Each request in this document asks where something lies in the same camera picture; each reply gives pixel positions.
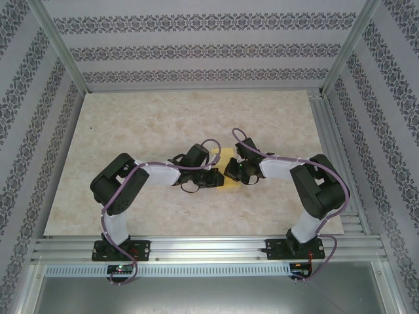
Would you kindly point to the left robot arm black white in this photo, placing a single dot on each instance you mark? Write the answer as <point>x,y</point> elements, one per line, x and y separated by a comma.
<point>118,183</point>

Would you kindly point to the long aluminium mounting rail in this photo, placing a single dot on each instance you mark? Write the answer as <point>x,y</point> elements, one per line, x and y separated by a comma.
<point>209,248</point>

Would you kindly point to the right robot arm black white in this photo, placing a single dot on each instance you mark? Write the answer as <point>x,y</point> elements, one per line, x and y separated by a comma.
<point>320,193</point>

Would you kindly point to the aluminium side rail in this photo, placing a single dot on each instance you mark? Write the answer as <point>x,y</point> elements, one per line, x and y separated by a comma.
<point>322,117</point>

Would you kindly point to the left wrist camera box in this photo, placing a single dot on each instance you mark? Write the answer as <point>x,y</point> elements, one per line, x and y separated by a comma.
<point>214,159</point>

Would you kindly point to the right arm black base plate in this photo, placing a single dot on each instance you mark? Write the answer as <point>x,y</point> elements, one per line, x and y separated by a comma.
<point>275,248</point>

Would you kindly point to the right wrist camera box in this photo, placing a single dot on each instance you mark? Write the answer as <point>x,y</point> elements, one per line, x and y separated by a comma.
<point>240,158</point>

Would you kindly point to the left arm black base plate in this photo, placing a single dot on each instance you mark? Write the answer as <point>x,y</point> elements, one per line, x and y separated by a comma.
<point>140,250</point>

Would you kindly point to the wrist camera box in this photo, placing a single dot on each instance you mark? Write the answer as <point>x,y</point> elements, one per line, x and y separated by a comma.
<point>214,159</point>
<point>240,158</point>

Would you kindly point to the yellow paper sheet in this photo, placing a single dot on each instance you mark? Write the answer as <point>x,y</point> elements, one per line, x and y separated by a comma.
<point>227,153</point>

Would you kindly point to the grey metal panel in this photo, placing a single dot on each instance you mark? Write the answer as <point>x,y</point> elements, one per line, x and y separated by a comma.
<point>209,297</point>

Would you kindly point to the thin aluminium rear rail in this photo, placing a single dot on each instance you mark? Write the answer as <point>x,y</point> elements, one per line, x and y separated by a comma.
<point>196,89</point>

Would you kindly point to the aluminium frame post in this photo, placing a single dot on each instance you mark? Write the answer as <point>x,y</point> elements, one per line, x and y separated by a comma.
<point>59,45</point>
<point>350,45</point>

